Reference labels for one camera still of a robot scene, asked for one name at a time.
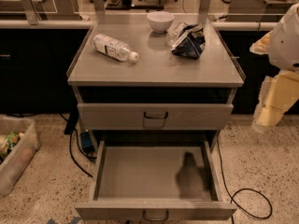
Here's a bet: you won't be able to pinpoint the blue crumpled chip bag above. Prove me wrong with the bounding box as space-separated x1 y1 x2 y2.
166 22 206 60

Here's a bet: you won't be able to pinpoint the closed upper grey drawer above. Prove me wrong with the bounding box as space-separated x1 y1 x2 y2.
78 103 233 130

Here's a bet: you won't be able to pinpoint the black floor cable right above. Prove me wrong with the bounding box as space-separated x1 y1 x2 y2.
216 137 274 224

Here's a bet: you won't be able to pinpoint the blue labelled plastic bottle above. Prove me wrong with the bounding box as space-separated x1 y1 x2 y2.
93 34 139 63

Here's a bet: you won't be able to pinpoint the clear plastic storage bin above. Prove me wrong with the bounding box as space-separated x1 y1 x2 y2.
0 116 40 195

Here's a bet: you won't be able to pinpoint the open grey middle drawer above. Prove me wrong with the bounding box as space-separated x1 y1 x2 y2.
76 141 236 222

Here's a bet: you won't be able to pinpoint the food items in bin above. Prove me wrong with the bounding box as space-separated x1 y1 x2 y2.
0 132 24 163

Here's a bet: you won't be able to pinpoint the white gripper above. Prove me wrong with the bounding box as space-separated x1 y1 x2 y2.
249 4 299 133

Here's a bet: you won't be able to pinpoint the grey metal drawer cabinet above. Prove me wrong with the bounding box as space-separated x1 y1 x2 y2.
68 13 245 145

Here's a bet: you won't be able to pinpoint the blue power adapter box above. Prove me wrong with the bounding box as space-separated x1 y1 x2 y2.
80 132 94 153

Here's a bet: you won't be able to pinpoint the white ceramic bowl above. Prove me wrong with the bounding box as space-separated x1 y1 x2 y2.
147 11 175 33

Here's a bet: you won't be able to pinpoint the black floor cable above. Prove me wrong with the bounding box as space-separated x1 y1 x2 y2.
216 137 274 224
59 113 97 178

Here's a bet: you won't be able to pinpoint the black floor cable left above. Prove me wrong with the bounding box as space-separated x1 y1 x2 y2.
59 113 97 178

